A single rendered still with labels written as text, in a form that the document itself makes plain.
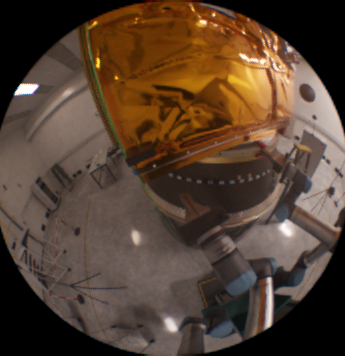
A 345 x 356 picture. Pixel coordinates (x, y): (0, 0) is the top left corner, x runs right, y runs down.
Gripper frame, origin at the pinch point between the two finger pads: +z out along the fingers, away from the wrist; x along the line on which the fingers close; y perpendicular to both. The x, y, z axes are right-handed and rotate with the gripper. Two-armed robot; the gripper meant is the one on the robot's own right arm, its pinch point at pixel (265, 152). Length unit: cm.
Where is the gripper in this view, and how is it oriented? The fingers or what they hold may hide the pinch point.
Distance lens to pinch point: 66.1
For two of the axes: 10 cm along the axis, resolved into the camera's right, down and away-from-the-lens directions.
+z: -3.8, -5.7, 7.3
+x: -9.0, 4.1, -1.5
